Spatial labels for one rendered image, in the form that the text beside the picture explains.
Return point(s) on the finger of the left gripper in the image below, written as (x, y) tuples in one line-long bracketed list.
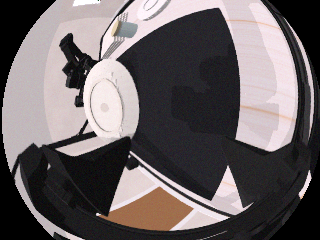
[(79, 101), (89, 66)]

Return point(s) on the black rectangular mat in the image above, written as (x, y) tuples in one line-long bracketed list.
[(187, 78)]

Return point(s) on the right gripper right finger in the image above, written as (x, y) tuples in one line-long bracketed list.
[(251, 167)]

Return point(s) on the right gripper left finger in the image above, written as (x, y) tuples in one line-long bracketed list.
[(95, 174)]

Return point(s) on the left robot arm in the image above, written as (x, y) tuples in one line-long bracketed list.
[(71, 51)]

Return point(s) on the white saucer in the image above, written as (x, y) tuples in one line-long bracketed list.
[(153, 8)]

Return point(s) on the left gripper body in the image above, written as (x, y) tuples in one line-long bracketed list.
[(82, 80)]

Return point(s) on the white round platter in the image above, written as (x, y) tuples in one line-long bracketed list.
[(111, 96)]

